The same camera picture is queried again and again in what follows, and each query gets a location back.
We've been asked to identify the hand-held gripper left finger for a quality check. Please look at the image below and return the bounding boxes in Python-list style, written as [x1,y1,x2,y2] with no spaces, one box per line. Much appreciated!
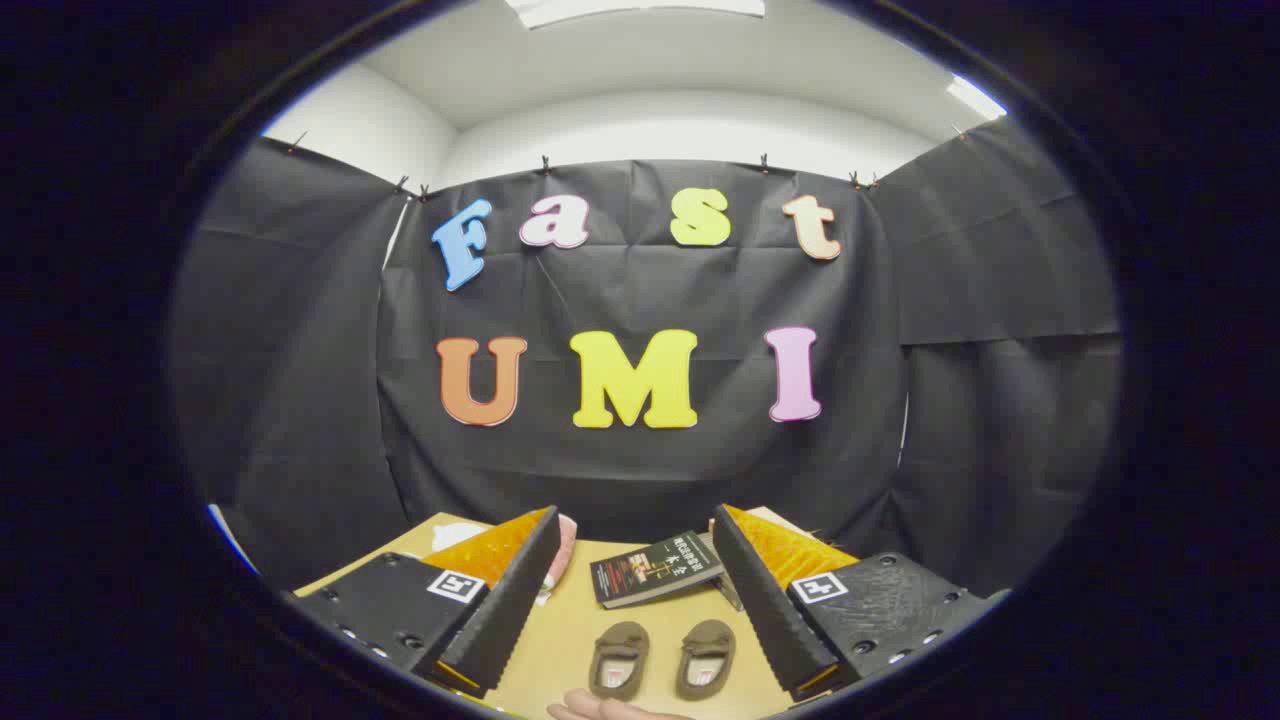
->
[288,506,563,699]

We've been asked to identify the black book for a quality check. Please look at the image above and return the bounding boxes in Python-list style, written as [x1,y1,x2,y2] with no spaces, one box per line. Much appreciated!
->
[590,530,726,609]

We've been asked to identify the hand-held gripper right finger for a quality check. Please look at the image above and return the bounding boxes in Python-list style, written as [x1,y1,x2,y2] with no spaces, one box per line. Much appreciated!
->
[710,503,1009,703]

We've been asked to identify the watermelon slice plush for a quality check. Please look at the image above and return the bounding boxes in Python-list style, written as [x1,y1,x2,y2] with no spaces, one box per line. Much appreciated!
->
[540,513,579,606]

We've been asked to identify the brown fuzzy shoe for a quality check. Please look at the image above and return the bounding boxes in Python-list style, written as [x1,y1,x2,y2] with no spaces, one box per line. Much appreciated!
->
[675,619,738,701]
[588,621,651,701]

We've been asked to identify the white plush toy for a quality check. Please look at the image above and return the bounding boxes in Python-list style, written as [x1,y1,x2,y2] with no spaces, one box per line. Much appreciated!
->
[432,520,491,553]

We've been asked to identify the ceiling light panel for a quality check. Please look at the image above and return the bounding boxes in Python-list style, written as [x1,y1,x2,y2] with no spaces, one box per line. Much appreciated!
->
[945,75,1006,121]
[505,0,766,29]

